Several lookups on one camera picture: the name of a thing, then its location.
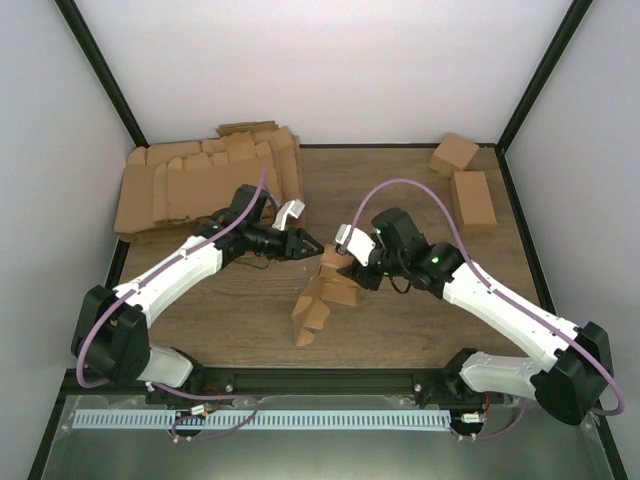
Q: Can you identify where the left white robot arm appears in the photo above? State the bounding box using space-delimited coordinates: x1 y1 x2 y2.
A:
71 184 324 404

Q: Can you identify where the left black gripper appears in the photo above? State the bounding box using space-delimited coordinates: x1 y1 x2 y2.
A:
246 224 324 262

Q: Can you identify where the light blue slotted cable duct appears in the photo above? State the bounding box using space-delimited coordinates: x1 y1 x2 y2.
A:
71 409 451 432

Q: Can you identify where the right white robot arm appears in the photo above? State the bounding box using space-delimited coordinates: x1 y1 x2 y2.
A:
335 208 613 425

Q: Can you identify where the cardboard box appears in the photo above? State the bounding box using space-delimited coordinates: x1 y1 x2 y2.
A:
450 171 497 234
291 245 362 347
428 133 480 177

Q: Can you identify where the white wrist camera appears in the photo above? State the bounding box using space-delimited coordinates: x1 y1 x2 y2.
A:
272 199 305 231
334 224 376 267

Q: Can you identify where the stack of flat cardboard blanks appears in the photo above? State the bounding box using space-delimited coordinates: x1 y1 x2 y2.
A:
114 120 303 239

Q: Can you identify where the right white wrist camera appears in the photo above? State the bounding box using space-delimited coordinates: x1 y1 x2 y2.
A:
334 224 376 267

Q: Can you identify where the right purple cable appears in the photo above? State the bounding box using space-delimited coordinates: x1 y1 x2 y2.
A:
339 178 626 419

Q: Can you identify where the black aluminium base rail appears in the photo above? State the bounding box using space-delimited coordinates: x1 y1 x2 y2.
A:
87 367 517 406

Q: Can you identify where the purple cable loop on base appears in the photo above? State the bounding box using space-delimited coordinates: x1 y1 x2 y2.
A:
171 392 265 445

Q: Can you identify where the black frame post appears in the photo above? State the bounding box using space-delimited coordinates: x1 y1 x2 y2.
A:
496 0 593 154
54 0 149 147

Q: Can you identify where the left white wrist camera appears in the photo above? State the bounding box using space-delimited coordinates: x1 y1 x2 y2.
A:
272 199 305 231

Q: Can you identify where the black frame post right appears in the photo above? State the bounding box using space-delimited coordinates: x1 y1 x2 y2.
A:
496 0 593 154

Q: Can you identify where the black frame post left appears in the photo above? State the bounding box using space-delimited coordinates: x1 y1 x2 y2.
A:
54 0 149 147

